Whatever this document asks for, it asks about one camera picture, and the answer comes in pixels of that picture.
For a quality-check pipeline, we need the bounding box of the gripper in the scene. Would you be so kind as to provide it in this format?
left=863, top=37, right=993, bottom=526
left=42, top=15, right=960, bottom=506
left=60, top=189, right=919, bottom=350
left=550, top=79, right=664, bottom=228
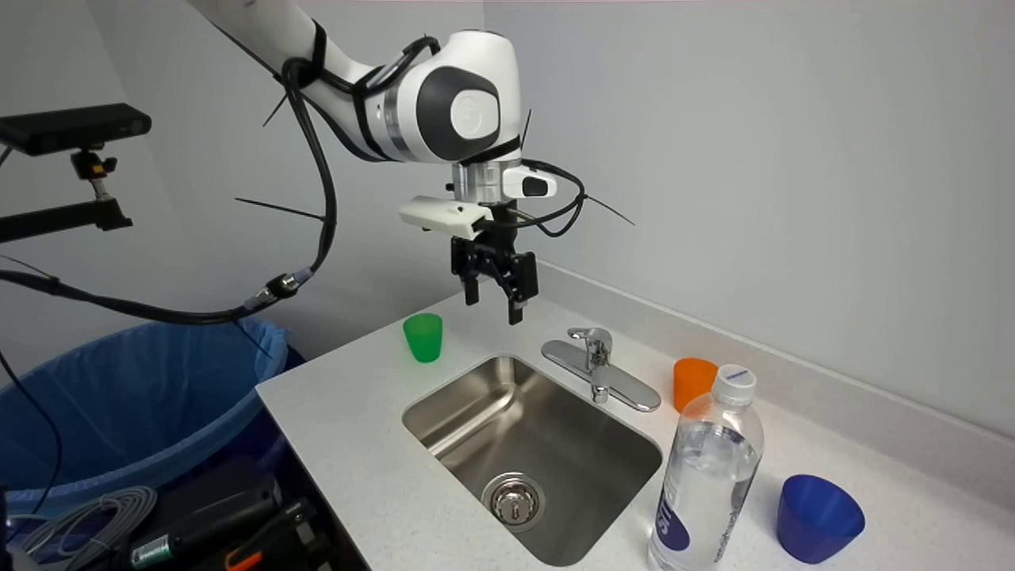
left=450, top=201, right=541, bottom=326

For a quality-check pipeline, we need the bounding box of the chrome tap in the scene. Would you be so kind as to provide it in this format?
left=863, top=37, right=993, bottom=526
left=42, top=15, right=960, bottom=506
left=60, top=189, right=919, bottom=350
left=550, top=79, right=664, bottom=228
left=541, top=326, right=662, bottom=414

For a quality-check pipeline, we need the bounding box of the green plastic cup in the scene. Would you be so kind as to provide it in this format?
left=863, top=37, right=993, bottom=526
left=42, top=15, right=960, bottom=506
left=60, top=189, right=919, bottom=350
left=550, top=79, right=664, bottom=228
left=402, top=312, right=444, bottom=364

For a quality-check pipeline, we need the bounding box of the steel sink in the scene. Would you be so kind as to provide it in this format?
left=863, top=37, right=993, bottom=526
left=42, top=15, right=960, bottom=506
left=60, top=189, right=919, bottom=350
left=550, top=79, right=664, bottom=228
left=401, top=354, right=664, bottom=569

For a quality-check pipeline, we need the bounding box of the orange plastic cup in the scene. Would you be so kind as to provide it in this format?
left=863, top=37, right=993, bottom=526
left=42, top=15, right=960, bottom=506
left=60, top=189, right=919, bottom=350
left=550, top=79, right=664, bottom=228
left=672, top=358, right=720, bottom=414

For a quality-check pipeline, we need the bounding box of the clear water bottle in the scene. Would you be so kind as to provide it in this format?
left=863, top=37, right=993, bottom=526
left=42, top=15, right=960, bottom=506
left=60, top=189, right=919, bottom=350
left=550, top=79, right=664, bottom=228
left=647, top=364, right=766, bottom=571

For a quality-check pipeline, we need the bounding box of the heap of black gear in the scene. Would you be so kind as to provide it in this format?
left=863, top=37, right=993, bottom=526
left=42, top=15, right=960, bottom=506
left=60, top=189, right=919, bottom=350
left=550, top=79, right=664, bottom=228
left=119, top=455, right=338, bottom=571

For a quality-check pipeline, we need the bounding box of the bin with blue liner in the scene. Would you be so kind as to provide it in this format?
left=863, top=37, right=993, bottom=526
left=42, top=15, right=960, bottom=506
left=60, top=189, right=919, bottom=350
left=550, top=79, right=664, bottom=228
left=0, top=316, right=291, bottom=518

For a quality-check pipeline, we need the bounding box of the blue plastic cup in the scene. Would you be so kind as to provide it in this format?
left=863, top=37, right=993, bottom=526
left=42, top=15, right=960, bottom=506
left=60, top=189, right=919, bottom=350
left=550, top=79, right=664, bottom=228
left=776, top=474, right=867, bottom=565

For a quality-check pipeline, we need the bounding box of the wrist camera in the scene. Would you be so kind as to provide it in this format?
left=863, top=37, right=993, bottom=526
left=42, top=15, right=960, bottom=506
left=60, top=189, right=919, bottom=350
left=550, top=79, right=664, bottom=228
left=398, top=195, right=494, bottom=241

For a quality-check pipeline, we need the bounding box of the chrome tap handle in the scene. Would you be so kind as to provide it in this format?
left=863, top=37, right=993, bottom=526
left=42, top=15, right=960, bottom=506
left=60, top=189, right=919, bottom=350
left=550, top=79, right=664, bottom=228
left=567, top=326, right=614, bottom=351

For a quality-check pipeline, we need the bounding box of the camera on mount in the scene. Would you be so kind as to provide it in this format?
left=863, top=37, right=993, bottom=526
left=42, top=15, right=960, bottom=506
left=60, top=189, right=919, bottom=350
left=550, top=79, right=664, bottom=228
left=0, top=102, right=154, bottom=244

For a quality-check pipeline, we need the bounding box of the coil of grey cable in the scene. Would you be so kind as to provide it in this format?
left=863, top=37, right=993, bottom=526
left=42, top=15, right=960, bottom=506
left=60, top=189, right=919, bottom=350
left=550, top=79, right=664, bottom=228
left=17, top=485, right=159, bottom=570

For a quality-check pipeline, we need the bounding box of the thin black cable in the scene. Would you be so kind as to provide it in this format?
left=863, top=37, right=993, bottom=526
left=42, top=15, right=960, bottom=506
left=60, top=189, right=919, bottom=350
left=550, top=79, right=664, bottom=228
left=0, top=349, right=65, bottom=520

